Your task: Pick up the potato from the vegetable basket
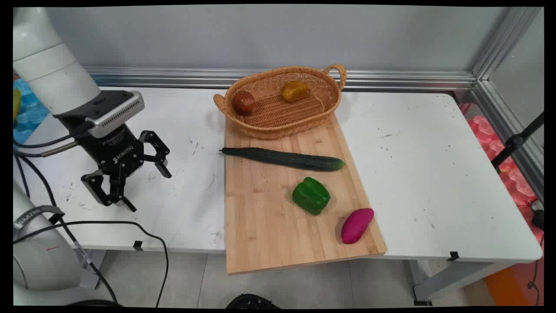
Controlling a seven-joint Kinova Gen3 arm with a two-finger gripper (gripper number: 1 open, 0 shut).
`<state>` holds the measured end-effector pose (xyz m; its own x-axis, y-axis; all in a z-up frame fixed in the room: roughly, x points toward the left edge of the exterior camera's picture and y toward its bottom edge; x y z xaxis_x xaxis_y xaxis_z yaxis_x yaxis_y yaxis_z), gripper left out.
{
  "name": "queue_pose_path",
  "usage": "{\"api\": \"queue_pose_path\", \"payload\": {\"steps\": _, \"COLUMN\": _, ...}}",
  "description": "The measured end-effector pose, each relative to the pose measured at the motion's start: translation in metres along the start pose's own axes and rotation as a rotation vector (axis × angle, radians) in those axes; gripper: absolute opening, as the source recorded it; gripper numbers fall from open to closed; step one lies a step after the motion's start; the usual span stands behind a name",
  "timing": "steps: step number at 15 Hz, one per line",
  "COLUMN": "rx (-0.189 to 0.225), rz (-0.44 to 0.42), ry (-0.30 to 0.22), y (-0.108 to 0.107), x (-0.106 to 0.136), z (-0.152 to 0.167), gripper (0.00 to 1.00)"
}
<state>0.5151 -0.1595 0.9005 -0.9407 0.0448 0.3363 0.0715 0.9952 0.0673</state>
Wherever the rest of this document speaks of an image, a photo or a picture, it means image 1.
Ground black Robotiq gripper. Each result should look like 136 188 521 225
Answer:
81 123 172 213

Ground yellow bell pepper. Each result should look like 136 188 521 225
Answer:
281 81 308 103

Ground grey metal table leg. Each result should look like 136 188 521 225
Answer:
412 260 518 306
79 250 107 290

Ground blue foam mats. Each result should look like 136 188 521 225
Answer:
13 77 51 145

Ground red brown tomato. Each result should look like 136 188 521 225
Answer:
232 90 256 116

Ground dark green cucumber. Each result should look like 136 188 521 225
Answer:
219 147 346 172

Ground wooden cutting board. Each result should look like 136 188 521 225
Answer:
224 112 387 276

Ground woven wicker basket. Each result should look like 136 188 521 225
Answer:
213 63 348 140

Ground black round floor object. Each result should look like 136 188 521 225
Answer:
225 293 281 310

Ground green bell pepper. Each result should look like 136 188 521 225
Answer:
291 176 331 216

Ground purple sweet potato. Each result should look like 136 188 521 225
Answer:
341 208 375 245

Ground black stand pole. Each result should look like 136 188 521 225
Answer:
491 112 544 175

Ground pink foam mats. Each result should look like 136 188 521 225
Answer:
460 102 544 244

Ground orange floor mat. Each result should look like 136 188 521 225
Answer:
483 260 544 307

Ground small black box device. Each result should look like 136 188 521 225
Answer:
530 199 544 231

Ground thin black looping cable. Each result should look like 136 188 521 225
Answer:
13 220 169 307

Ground black cable with metal end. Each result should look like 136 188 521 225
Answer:
13 141 82 158

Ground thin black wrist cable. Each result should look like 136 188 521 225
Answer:
13 124 94 149

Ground thick black cable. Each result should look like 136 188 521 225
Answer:
14 154 119 305

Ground black printed velcro strap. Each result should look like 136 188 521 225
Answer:
13 205 66 240

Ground horizontal aluminium frame rail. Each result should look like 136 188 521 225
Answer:
84 66 477 92

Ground aluminium corner frame profile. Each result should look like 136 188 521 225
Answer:
471 7 544 204

